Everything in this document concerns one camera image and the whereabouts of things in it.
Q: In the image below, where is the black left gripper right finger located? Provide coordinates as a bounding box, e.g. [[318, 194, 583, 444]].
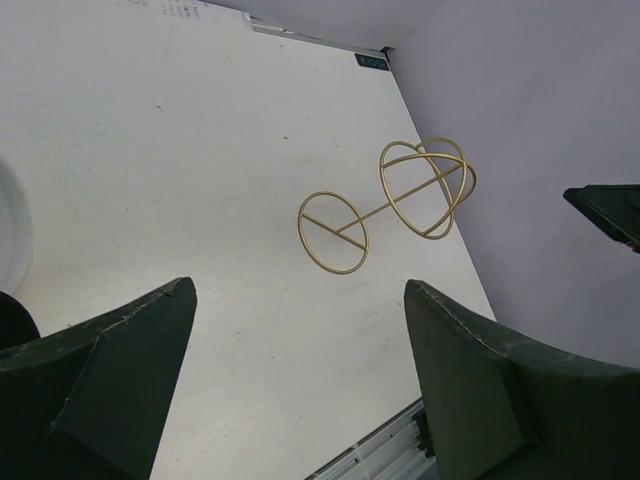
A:
[[404, 280, 639, 479]]

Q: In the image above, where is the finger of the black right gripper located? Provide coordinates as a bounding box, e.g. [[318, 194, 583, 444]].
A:
[[563, 184, 639, 248]]

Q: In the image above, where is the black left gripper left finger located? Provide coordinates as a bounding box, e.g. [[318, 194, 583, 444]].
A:
[[1, 277, 196, 479]]

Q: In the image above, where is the black cap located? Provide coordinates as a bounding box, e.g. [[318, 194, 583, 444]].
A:
[[0, 292, 40, 350]]

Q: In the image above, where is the white cap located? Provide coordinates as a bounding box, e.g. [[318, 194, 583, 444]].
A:
[[1, 159, 34, 295]]

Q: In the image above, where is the black logo sticker right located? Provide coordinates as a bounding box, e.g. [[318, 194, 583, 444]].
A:
[[355, 53, 390, 71]]

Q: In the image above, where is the paper sheet at back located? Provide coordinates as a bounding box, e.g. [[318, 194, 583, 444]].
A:
[[155, 0, 253, 31]]

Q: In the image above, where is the gold wire hat stand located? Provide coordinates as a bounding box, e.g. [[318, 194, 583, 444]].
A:
[[296, 137, 478, 275]]

